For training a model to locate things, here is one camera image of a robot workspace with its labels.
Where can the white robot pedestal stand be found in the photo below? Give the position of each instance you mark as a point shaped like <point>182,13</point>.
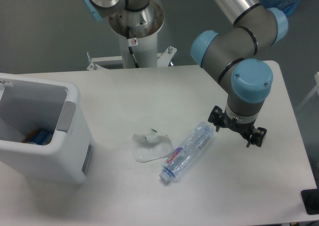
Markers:
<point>137,34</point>

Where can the blue orange trash in bin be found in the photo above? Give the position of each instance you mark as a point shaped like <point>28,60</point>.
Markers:
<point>39,137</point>

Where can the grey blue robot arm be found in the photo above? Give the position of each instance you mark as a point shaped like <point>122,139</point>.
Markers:
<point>228,59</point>

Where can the clear crushed plastic bottle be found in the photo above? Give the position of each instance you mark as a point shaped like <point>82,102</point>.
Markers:
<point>182,156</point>

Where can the white frame at right edge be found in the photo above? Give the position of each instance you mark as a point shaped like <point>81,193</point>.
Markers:
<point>313,91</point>

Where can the white trash can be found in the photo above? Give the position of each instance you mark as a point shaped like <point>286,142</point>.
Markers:
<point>30,103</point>

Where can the black device at table edge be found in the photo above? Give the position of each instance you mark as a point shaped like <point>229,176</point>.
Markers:
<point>310,199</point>

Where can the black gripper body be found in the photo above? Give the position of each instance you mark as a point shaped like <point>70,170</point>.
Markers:
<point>244,129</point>

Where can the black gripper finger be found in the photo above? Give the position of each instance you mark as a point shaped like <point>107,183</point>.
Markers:
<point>257,137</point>
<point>216,118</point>

